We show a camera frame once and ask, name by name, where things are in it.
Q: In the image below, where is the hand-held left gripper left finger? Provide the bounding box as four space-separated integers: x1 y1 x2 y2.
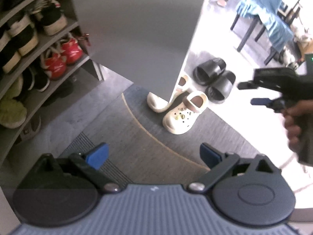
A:
32 142 121 194

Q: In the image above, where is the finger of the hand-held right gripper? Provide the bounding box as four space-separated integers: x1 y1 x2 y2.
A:
251 98 273 106
237 81 260 90

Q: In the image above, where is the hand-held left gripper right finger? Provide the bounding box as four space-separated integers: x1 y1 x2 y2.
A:
187 143 282 193

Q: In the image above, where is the black slide sandal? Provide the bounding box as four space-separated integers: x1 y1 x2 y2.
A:
193 57 227 86
205 70 237 104

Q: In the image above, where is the cream clog with brown strap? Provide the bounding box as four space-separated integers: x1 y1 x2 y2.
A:
147 75 193 113
163 90 209 135

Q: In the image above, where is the grey shoe cabinet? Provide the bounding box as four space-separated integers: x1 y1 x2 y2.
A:
0 0 104 167

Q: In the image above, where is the person's right hand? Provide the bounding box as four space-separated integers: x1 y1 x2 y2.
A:
281 100 310 150

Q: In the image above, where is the black wooden chair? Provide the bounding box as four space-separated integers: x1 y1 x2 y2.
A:
277 0 304 30
230 11 282 66

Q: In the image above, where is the grey patterned door mat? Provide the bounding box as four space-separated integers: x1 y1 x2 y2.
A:
41 83 255 184

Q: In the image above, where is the dark grey shoe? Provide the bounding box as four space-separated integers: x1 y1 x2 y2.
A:
21 115 42 141

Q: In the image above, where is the yellow-green slipper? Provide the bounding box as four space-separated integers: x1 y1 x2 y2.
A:
0 76 24 101
0 97 27 129

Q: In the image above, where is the black sneaker with white sole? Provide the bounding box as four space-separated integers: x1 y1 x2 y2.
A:
27 65 51 93

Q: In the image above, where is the metal door hinge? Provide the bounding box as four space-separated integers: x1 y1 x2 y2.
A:
79 33 92 47

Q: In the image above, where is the cabinet door with round sticker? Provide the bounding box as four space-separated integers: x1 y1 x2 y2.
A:
68 0 212 104

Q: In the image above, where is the black shoe with beige sole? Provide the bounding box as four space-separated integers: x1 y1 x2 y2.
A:
7 14 39 56
0 32 22 74

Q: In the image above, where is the black sneaker with red trim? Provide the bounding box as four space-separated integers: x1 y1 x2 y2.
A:
34 0 68 36

